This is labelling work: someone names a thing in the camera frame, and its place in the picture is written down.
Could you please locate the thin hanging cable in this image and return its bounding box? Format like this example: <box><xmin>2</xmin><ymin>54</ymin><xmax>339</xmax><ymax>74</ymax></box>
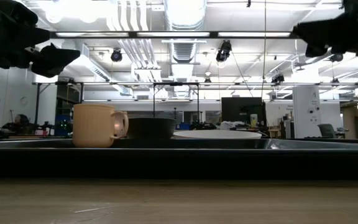
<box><xmin>261</xmin><ymin>0</ymin><xmax>267</xmax><ymax>99</ymax></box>

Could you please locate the orange plastic mug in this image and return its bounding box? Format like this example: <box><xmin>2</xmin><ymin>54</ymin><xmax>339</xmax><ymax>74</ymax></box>
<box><xmin>71</xmin><ymin>103</ymin><xmax>130</xmax><ymax>149</ymax></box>

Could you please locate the white round plate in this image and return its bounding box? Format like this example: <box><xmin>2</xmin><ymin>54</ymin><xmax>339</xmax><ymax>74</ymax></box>
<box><xmin>172</xmin><ymin>129</ymin><xmax>263</xmax><ymax>140</ymax></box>

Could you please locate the white square pillar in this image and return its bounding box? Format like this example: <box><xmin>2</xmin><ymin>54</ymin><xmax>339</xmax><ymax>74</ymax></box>
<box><xmin>291</xmin><ymin>85</ymin><xmax>322</xmax><ymax>139</ymax></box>

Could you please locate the grey office chair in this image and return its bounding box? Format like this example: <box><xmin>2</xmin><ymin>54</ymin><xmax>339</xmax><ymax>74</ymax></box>
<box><xmin>317</xmin><ymin>123</ymin><xmax>337</xmax><ymax>139</ymax></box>

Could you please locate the black round bowl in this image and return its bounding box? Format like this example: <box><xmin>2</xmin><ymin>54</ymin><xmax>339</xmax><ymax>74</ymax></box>
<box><xmin>126</xmin><ymin>117</ymin><xmax>178</xmax><ymax>141</ymax></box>

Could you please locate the black background rig frame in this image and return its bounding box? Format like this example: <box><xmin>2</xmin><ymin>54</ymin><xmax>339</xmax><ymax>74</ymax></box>
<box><xmin>31</xmin><ymin>80</ymin><xmax>358</xmax><ymax>126</ymax></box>

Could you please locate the black plastic serving tray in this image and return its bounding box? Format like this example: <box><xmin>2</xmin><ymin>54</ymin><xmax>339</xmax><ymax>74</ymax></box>
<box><xmin>0</xmin><ymin>138</ymin><xmax>358</xmax><ymax>180</ymax></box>

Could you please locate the black aluminium rig frame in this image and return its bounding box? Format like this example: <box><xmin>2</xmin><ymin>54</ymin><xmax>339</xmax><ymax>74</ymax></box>
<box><xmin>50</xmin><ymin>30</ymin><xmax>295</xmax><ymax>39</ymax></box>

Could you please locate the black computer monitor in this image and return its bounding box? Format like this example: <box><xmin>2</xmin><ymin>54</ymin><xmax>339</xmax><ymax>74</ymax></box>
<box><xmin>221</xmin><ymin>96</ymin><xmax>267</xmax><ymax>128</ymax></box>

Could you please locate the silver ceiling air duct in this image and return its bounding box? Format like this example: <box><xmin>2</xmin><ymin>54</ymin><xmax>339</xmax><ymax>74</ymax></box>
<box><xmin>162</xmin><ymin>0</ymin><xmax>208</xmax><ymax>65</ymax></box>

